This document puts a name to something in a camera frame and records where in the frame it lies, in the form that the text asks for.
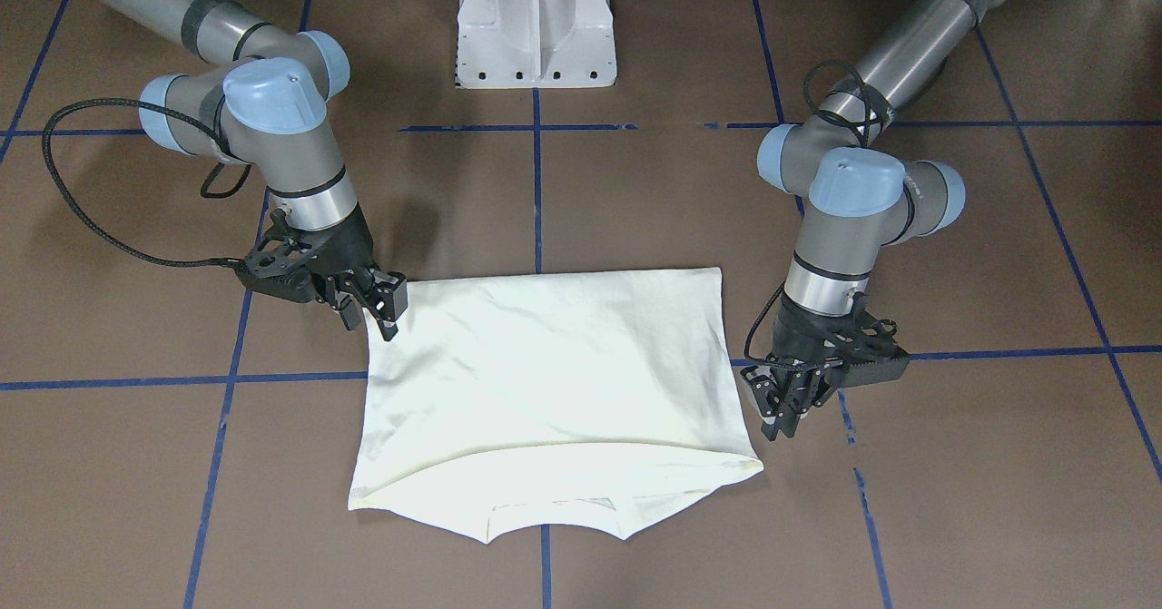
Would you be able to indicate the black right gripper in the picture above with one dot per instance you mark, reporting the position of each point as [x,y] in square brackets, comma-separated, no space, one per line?
[348,246]

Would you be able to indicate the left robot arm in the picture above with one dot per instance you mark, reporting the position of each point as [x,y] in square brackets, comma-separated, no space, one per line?
[855,201]

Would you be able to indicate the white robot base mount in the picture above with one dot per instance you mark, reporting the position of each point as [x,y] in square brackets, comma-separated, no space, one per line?
[547,44]

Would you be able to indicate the cream long-sleeve shirt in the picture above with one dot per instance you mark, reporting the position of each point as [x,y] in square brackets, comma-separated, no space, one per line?
[602,399]

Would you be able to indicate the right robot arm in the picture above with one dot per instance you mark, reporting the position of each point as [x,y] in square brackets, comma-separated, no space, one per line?
[263,106]

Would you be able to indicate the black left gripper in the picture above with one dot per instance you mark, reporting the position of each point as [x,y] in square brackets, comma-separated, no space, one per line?
[801,337]

